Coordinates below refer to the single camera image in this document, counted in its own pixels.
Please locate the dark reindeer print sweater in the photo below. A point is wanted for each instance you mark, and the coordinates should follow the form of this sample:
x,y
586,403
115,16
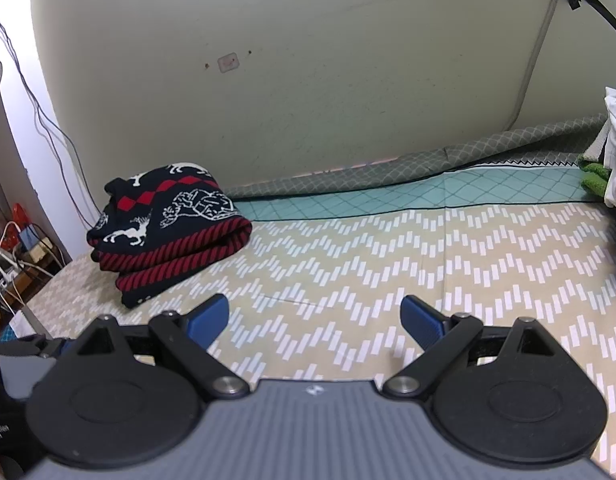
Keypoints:
x,y
178,220

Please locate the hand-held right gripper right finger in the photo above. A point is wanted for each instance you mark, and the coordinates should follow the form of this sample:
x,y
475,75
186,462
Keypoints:
x,y
420,321

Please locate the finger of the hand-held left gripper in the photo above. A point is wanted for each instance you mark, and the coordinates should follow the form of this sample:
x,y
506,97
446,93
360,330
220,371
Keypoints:
x,y
48,346

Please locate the red plastic bag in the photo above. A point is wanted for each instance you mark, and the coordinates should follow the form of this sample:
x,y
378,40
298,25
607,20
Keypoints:
x,y
19,214

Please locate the zigzag patterned bed sheet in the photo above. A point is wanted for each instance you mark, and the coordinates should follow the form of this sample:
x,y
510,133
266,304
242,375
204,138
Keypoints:
x,y
363,260

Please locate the green cloth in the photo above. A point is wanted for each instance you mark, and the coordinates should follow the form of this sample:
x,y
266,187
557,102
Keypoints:
x,y
595,175

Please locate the small blue box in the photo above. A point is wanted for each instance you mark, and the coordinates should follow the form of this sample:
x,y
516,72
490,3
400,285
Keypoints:
x,y
28,237

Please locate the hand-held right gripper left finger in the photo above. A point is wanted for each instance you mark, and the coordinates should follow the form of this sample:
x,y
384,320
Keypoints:
x,y
208,317

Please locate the wooden side table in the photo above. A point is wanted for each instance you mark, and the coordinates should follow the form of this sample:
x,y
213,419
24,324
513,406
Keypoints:
x,y
40,259

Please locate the grey quilted mattress pad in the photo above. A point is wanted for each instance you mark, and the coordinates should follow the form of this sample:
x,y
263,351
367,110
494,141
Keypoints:
x,y
388,170

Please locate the clear adhesive wall hook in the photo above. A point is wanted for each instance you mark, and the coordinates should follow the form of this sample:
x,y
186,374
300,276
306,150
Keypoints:
x,y
228,62

